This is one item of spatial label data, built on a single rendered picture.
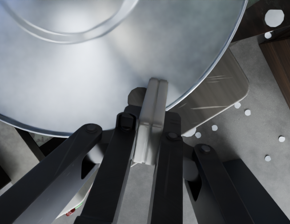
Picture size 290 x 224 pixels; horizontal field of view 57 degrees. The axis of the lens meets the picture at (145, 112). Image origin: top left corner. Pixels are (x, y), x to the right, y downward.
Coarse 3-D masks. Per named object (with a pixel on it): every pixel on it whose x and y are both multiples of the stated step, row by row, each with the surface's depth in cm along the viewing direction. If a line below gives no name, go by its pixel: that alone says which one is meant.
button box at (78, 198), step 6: (96, 174) 52; (90, 180) 48; (84, 186) 45; (90, 186) 47; (78, 192) 43; (84, 192) 44; (72, 198) 42; (78, 198) 42; (84, 198) 43; (72, 204) 42; (78, 204) 42; (66, 210) 42
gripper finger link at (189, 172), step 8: (168, 112) 18; (176, 112) 18; (168, 120) 17; (176, 120) 18; (168, 128) 17; (176, 128) 17; (184, 144) 15; (184, 152) 15; (192, 152) 15; (184, 160) 14; (192, 160) 14; (184, 168) 15; (192, 168) 14; (184, 176) 15; (192, 176) 15; (200, 176) 14
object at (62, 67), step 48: (0, 0) 22; (48, 0) 21; (96, 0) 21; (144, 0) 21; (192, 0) 21; (240, 0) 21; (0, 48) 23; (48, 48) 22; (96, 48) 22; (144, 48) 22; (192, 48) 22; (0, 96) 24; (48, 96) 23; (96, 96) 23
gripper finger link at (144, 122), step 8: (152, 80) 21; (152, 88) 19; (152, 96) 18; (144, 104) 17; (152, 104) 17; (144, 112) 16; (152, 112) 17; (144, 120) 16; (144, 128) 15; (136, 136) 16; (144, 136) 16; (136, 144) 16; (144, 144) 16; (136, 152) 16; (144, 152) 16; (136, 160) 17
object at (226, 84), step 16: (224, 64) 22; (208, 80) 22; (224, 80) 22; (240, 80) 22; (128, 96) 23; (144, 96) 23; (192, 96) 23; (208, 96) 22; (224, 96) 22; (240, 96) 22; (192, 112) 23; (208, 112) 23; (192, 128) 23
